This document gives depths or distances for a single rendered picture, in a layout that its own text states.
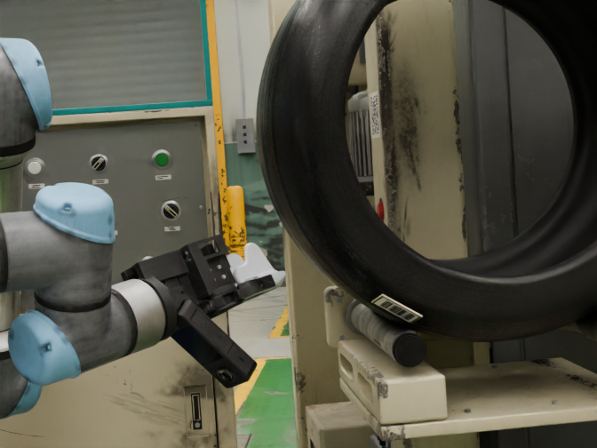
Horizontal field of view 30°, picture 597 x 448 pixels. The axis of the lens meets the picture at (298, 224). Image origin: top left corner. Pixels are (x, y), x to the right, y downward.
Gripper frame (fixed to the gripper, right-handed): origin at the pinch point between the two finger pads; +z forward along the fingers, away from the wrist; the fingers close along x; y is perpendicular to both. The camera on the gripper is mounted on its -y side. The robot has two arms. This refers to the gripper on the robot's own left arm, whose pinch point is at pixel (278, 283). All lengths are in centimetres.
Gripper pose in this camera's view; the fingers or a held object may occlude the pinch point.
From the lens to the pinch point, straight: 133.7
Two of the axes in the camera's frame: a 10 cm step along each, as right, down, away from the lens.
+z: 6.6, -2.1, 7.2
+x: -6.3, 3.7, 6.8
